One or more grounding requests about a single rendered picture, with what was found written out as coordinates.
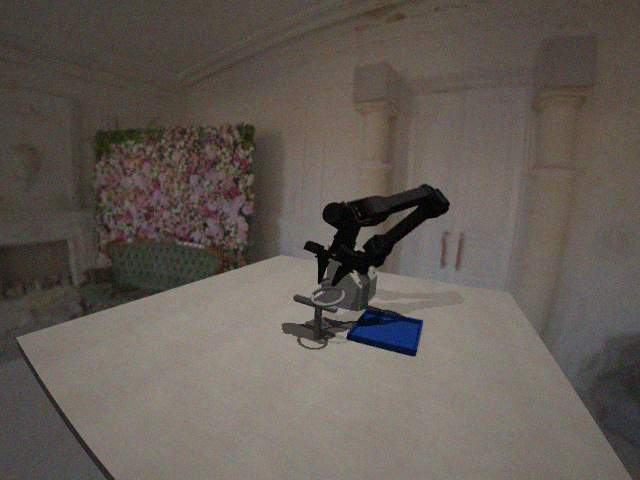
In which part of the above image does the dark grey ring with tab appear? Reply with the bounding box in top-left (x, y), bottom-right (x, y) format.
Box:
top-left (310, 278), bottom-right (345, 307)

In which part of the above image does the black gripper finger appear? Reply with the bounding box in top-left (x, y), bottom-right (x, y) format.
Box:
top-left (331, 265), bottom-right (355, 287)
top-left (315, 255), bottom-right (330, 285)

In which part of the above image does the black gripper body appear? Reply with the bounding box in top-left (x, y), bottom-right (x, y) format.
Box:
top-left (303, 231), bottom-right (368, 276)

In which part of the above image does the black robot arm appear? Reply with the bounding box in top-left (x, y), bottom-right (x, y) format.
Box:
top-left (322, 184), bottom-right (450, 268)

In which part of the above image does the blue tray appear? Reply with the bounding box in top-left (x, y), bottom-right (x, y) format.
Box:
top-left (347, 308), bottom-right (423, 356)

